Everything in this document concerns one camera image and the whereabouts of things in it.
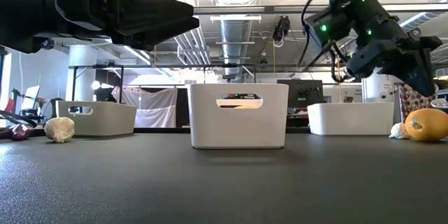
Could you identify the grey overhead frame beam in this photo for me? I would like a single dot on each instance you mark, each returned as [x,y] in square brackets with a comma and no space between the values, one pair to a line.
[262,8]

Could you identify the polka dot patterned cloth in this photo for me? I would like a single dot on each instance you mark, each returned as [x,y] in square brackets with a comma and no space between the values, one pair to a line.
[411,103]

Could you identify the white plastic basket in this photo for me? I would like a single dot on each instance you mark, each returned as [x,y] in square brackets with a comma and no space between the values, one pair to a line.
[238,129]
[350,119]
[105,122]

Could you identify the black hanging ceiling device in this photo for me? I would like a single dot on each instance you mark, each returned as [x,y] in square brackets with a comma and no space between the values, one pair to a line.
[281,28]

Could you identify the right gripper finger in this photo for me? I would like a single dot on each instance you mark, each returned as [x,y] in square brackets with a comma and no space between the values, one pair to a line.
[402,73]
[423,73]

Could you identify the silver ceiling air duct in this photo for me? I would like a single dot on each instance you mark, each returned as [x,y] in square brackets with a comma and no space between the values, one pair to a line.
[236,35]

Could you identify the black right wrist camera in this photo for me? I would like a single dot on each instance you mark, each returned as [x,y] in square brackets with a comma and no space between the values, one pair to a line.
[329,29]

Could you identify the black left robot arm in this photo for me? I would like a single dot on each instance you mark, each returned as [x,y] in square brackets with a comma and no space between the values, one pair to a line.
[24,17]

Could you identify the round black ceiling lamp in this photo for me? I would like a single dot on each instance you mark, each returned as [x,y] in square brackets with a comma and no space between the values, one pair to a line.
[48,45]

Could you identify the white hanging sheet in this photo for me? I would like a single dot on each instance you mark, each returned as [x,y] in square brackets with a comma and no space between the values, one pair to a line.
[154,108]

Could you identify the black metal rack frame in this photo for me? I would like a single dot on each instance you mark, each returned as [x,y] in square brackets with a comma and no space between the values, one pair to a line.
[175,66]

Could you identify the white garlic bulb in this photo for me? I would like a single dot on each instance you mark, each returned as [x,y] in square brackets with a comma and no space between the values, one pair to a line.
[59,130]
[398,132]

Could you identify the white computer screen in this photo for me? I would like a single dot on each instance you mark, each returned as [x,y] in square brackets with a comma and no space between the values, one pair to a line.
[31,97]

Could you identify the grey round bin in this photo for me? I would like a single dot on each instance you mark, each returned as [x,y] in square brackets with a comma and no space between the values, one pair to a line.
[441,103]

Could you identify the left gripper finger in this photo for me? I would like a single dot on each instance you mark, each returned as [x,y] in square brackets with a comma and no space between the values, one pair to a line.
[150,7]
[157,33]

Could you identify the white round column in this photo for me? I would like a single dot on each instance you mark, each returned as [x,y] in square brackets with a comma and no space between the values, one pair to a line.
[82,77]
[378,91]

